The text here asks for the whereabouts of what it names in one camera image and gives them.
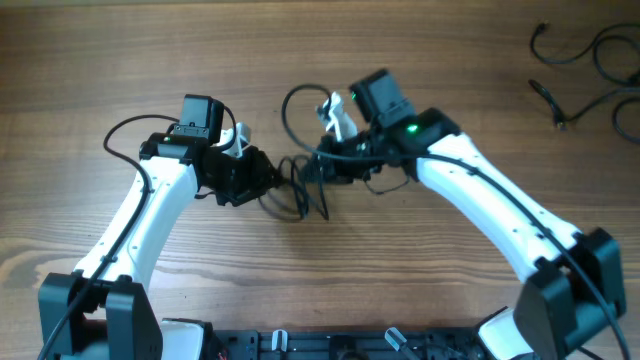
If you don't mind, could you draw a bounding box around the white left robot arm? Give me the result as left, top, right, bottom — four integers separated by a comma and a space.
38, 94, 282, 359

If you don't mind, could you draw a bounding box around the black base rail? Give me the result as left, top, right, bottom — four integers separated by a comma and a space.
162, 318, 501, 360

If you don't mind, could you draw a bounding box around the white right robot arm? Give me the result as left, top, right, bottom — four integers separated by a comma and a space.
316, 70, 626, 359

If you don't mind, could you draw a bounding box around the black cable gold plug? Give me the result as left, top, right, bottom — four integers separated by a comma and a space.
528, 79, 639, 145

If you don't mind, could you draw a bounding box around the thick black cable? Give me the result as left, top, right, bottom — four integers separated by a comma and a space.
257, 153, 331, 222

